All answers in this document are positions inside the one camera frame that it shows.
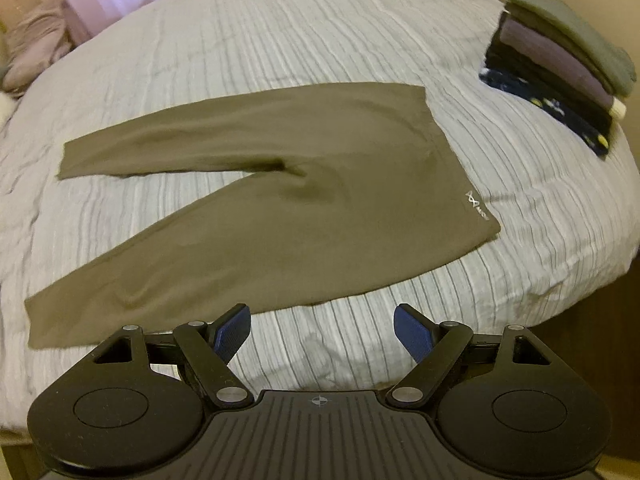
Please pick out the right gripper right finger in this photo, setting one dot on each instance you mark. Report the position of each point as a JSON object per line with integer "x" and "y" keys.
{"x": 436, "y": 349}

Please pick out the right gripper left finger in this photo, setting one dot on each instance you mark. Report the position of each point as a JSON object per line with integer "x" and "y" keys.
{"x": 206, "y": 350}

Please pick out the olive brown pants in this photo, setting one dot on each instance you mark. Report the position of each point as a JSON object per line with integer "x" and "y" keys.
{"x": 344, "y": 189}

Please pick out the folded clothes stack on bed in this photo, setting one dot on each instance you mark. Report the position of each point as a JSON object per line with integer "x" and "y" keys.
{"x": 546, "y": 54}

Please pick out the pink crumpled pillow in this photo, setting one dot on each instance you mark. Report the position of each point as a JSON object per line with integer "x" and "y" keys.
{"x": 38, "y": 41}

